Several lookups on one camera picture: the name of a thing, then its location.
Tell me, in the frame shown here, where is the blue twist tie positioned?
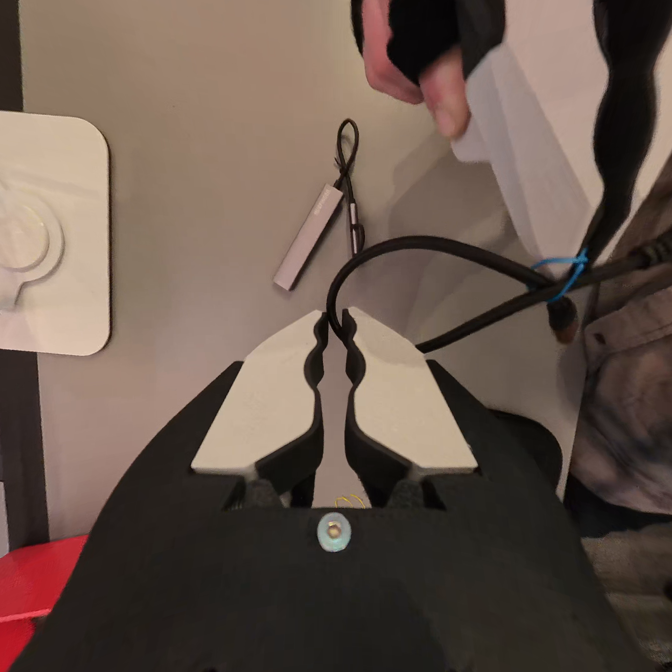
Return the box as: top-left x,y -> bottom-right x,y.
529,248 -> 592,306

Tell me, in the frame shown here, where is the grey usb hub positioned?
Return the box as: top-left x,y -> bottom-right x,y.
272,183 -> 345,293

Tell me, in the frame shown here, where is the person's plaid shirt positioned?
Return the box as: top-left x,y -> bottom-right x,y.
569,152 -> 672,518

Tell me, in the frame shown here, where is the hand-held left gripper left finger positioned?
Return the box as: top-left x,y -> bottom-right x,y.
190,309 -> 329,509

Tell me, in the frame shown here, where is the white adjustable stand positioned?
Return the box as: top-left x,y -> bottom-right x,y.
0,110 -> 112,358

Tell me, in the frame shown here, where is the black cable with gold plugs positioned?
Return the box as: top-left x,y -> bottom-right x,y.
325,235 -> 672,359

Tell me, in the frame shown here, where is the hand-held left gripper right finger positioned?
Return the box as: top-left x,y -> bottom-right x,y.
340,306 -> 478,509

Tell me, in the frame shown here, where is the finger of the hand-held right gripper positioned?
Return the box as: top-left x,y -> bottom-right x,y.
593,0 -> 672,263
450,44 -> 631,268

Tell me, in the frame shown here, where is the black quilted pad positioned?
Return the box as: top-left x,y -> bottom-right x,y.
485,407 -> 565,505

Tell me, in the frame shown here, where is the person's right hand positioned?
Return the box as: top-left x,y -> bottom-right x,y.
361,0 -> 471,141

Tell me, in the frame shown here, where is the red storage bin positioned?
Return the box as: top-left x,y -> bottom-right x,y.
0,534 -> 90,672

